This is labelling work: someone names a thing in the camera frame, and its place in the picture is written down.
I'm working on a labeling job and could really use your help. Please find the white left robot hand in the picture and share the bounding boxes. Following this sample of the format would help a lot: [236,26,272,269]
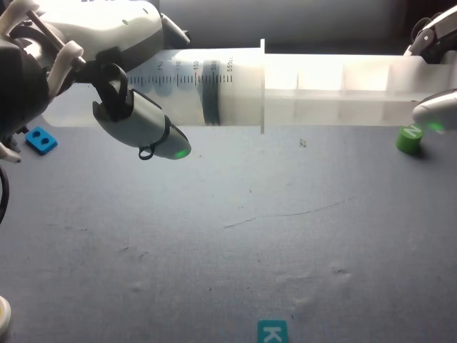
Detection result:
[44,0,193,161]

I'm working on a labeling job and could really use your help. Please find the white round disc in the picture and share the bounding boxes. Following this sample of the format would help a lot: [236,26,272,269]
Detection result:
[0,295,12,337]

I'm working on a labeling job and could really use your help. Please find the green cylinder with letter N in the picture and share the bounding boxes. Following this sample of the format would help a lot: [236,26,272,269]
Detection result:
[395,124,425,156]

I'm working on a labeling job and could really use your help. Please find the black cable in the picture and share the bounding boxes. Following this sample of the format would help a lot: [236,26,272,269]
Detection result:
[0,166,11,224]

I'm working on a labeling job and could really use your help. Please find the blue block with two holes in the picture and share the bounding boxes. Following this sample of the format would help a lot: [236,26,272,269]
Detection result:
[24,126,59,156]

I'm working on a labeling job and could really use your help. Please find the teal block with letter K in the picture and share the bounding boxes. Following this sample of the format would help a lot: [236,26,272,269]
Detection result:
[256,319,288,343]

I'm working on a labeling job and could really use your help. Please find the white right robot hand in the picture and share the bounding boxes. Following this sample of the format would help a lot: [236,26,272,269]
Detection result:
[403,6,457,134]

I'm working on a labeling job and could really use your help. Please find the large clear plastic syringe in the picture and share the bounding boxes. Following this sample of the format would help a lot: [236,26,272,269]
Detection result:
[41,38,457,135]

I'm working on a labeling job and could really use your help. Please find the grey table cloth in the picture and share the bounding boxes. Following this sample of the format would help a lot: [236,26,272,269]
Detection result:
[0,44,457,343]

